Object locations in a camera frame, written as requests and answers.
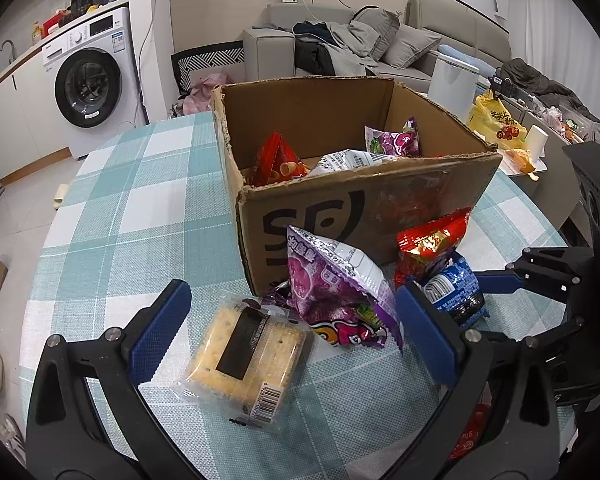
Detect black white patterned basket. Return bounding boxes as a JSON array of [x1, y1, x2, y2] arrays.
[[171, 46, 246, 98]]

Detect white snack bag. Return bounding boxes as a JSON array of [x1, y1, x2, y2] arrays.
[[305, 149, 398, 177]]

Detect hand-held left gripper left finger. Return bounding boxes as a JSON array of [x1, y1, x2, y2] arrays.
[[25, 279, 193, 480]]

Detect red cookie packet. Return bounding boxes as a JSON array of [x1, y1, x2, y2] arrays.
[[394, 207, 473, 288]]

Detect red container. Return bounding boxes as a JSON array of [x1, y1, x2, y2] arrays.
[[42, 10, 73, 31]]

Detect white bin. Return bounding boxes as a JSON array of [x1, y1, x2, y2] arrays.
[[427, 55, 481, 121]]

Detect blue cookie packet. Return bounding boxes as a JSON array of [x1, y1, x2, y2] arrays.
[[420, 252, 488, 328]]

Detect red corn snack packet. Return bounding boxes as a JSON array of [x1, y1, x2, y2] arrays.
[[245, 131, 311, 186]]

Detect grey cushion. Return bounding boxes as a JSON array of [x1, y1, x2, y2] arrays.
[[382, 25, 443, 70], [352, 6, 402, 61]]

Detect checked tablecloth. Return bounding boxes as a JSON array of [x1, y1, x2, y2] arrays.
[[19, 110, 581, 480]]

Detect white washing machine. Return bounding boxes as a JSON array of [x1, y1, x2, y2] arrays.
[[42, 6, 148, 161]]

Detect pile of clothes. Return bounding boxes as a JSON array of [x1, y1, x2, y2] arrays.
[[292, 20, 381, 77]]

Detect yellow plastic bag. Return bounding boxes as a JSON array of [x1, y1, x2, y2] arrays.
[[467, 91, 528, 151]]

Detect beige sofa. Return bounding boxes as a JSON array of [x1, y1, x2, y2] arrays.
[[242, 0, 513, 96]]

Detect blue pillow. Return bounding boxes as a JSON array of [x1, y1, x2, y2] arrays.
[[437, 44, 496, 76]]

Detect purple grape snack packet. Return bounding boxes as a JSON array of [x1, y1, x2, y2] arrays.
[[364, 116, 422, 158]]

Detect red white snack packet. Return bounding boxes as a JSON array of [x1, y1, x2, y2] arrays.
[[447, 380, 496, 461]]

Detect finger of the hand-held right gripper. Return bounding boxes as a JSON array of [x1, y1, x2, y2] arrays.
[[480, 305, 588, 361], [480, 248, 594, 304]]

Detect brown cardboard box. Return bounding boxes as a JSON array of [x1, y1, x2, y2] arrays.
[[211, 76, 503, 296]]

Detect white lower cabinets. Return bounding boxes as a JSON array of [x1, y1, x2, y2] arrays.
[[0, 55, 71, 183]]

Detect pink cloth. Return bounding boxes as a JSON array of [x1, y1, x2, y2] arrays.
[[172, 72, 231, 118]]

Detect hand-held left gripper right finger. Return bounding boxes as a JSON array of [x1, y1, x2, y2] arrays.
[[385, 282, 563, 480]]

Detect dark jacket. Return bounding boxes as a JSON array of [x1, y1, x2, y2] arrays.
[[500, 57, 600, 151]]

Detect clear cracker packet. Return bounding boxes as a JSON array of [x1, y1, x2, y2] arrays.
[[172, 292, 315, 428]]

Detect white paper cup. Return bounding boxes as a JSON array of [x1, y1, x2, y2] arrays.
[[522, 125, 549, 161]]

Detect purple silver snack packet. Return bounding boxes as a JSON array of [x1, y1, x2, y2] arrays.
[[262, 225, 405, 353]]

